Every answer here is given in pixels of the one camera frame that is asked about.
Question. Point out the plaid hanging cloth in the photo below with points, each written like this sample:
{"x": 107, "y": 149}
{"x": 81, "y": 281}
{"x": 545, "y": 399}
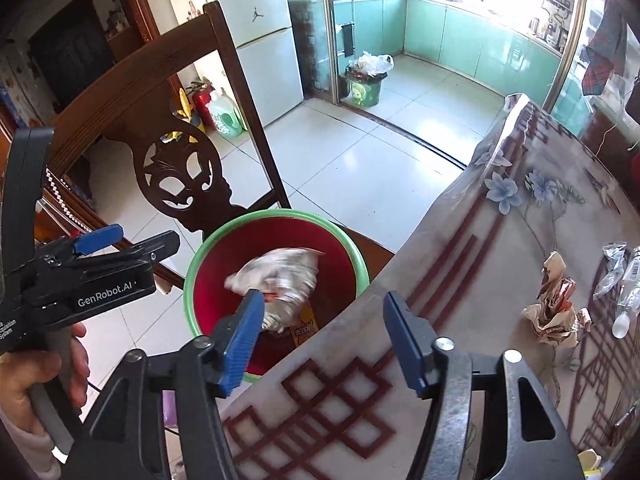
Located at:
{"x": 597, "y": 70}

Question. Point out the dark entrance door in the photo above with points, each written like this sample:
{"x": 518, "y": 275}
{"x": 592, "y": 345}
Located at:
{"x": 70, "y": 55}

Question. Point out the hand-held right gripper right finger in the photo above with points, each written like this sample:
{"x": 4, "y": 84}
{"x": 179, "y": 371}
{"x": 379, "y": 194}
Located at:
{"x": 405, "y": 340}

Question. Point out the white paper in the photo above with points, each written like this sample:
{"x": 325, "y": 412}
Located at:
{"x": 285, "y": 275}

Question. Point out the green kitchen waste bin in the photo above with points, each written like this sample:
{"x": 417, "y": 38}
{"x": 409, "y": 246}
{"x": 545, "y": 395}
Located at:
{"x": 365, "y": 92}

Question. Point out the person's left hand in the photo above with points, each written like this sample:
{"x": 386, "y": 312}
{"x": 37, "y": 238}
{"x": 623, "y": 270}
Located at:
{"x": 30, "y": 385}

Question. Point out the clear plastic wrappers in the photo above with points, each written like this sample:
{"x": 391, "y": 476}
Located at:
{"x": 627, "y": 305}

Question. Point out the tan wrapper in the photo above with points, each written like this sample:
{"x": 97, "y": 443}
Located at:
{"x": 552, "y": 310}

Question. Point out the yellow plastic toy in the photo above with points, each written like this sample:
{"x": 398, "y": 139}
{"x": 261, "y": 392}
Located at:
{"x": 185, "y": 107}

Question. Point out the red fire extinguisher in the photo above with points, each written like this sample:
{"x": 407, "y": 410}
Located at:
{"x": 202, "y": 105}

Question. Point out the carved dark wooden chair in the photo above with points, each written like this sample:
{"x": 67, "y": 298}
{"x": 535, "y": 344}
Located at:
{"x": 125, "y": 80}

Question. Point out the green detergent bottle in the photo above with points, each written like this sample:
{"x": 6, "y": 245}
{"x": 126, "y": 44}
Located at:
{"x": 225, "y": 117}

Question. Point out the clear plastic wrapper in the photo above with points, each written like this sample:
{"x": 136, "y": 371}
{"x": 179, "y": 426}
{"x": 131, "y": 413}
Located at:
{"x": 607, "y": 275}

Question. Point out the yellow snack packet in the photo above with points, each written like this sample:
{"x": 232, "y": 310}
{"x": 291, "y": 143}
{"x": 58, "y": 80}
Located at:
{"x": 306, "y": 325}

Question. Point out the black hanging towel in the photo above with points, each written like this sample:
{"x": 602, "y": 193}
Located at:
{"x": 348, "y": 40}

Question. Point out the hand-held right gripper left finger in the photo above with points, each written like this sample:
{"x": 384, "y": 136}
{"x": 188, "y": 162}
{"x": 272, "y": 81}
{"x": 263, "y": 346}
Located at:
{"x": 245, "y": 340}

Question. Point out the red basin with green rim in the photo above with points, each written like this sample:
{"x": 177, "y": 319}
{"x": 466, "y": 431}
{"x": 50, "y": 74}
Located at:
{"x": 220, "y": 260}

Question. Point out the frosted glass sliding door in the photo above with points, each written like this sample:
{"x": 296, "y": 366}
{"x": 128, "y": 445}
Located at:
{"x": 575, "y": 70}
{"x": 312, "y": 35}

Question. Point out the person's left forearm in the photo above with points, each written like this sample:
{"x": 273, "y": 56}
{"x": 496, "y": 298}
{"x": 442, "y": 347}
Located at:
{"x": 25, "y": 440}

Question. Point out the white refrigerator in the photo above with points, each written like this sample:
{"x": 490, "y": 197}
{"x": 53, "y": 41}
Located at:
{"x": 265, "y": 75}

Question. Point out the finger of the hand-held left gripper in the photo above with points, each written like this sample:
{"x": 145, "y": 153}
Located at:
{"x": 97, "y": 238}
{"x": 155, "y": 247}

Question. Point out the teal kitchen base cabinets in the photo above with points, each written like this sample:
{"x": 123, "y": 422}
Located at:
{"x": 450, "y": 35}

